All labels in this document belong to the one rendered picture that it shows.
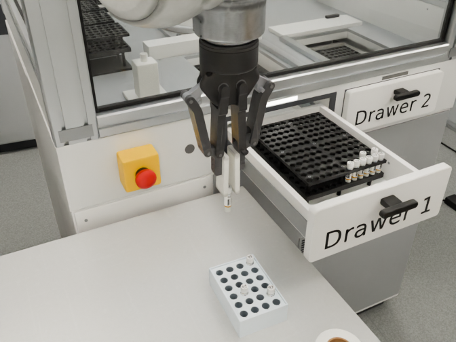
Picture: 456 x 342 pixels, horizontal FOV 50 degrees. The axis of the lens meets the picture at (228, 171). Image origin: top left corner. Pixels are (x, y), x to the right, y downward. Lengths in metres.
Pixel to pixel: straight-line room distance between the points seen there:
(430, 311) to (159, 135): 1.31
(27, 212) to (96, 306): 1.57
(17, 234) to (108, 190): 1.34
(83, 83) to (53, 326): 0.40
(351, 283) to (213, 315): 0.88
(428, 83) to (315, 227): 0.64
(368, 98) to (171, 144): 0.48
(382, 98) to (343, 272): 0.59
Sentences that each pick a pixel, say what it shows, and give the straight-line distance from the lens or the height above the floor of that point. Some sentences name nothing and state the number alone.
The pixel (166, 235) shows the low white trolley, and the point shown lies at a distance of 0.98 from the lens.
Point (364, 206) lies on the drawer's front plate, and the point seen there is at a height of 0.90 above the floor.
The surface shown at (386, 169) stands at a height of 0.86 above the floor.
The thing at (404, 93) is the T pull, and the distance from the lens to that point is 1.23.
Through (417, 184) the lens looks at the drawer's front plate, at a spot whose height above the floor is 0.91.
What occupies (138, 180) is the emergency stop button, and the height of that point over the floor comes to 0.88.
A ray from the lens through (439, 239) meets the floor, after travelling 2.28.
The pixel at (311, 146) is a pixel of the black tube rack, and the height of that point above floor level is 0.90.
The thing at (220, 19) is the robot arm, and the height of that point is 1.23.
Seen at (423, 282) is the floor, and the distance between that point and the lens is 2.06.
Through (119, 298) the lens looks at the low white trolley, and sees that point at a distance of 0.87.
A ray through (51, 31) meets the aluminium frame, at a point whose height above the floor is 1.15.
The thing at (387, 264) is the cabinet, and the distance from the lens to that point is 1.71.
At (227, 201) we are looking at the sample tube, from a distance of 0.75.
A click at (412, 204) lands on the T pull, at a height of 0.91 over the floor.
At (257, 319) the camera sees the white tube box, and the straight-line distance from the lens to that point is 0.79.
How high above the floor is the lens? 1.40
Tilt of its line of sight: 34 degrees down
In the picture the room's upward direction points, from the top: straight up
